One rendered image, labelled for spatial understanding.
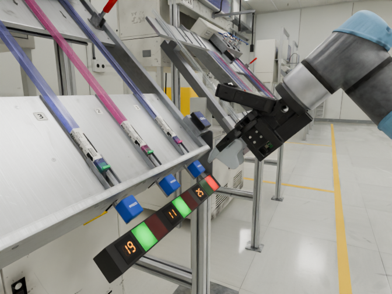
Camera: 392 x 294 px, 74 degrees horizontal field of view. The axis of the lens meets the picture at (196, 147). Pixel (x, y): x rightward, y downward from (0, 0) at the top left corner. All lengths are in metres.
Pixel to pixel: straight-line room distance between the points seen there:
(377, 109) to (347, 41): 0.11
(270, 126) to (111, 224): 0.60
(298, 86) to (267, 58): 4.58
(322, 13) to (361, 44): 7.76
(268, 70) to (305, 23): 3.41
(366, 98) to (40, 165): 0.46
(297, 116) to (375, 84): 0.12
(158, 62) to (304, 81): 1.26
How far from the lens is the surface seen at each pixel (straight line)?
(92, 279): 0.92
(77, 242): 0.82
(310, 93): 0.46
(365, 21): 0.47
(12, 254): 0.34
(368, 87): 0.46
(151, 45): 1.67
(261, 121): 0.47
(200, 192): 0.55
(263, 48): 5.06
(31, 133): 0.42
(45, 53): 2.72
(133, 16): 1.78
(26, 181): 0.37
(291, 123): 0.48
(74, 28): 0.73
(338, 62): 0.46
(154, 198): 1.81
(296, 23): 8.23
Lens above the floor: 0.87
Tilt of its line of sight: 12 degrees down
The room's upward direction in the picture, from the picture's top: straight up
